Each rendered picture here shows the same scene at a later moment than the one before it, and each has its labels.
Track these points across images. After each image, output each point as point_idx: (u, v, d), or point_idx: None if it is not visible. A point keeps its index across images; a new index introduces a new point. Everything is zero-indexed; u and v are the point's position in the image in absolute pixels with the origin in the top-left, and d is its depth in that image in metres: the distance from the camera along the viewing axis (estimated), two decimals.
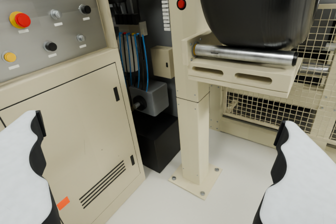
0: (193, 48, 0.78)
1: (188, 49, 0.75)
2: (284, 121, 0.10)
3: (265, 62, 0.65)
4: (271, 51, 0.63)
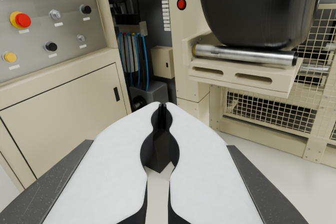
0: (193, 48, 0.78)
1: (188, 49, 0.75)
2: (165, 105, 0.11)
3: (265, 62, 0.65)
4: (271, 51, 0.63)
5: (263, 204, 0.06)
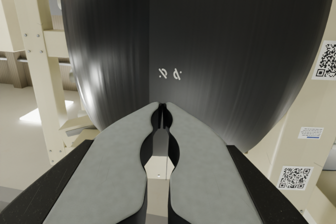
0: None
1: None
2: (165, 105, 0.11)
3: None
4: None
5: (263, 204, 0.06)
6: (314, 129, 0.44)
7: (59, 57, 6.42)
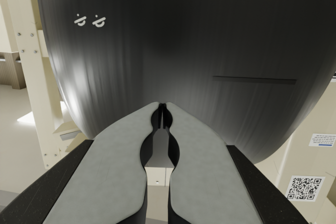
0: None
1: None
2: (165, 105, 0.11)
3: None
4: None
5: (263, 204, 0.06)
6: (327, 136, 0.41)
7: None
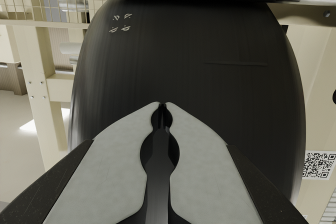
0: None
1: None
2: (165, 105, 0.11)
3: None
4: None
5: (263, 204, 0.06)
6: None
7: (59, 65, 6.46)
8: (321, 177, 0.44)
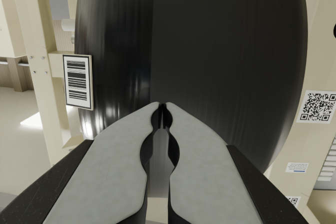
0: None
1: None
2: (165, 105, 0.11)
3: None
4: None
5: (263, 204, 0.06)
6: (300, 164, 0.49)
7: None
8: (323, 120, 0.44)
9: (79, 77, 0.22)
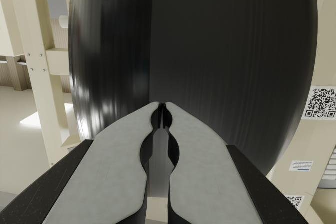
0: None
1: None
2: (165, 105, 0.11)
3: None
4: None
5: (263, 204, 0.06)
6: (305, 163, 0.47)
7: None
8: (328, 117, 0.43)
9: None
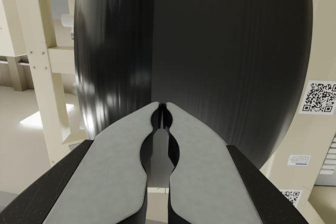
0: None
1: None
2: (165, 105, 0.11)
3: None
4: None
5: (263, 204, 0.06)
6: (302, 157, 0.48)
7: None
8: (325, 112, 0.43)
9: None
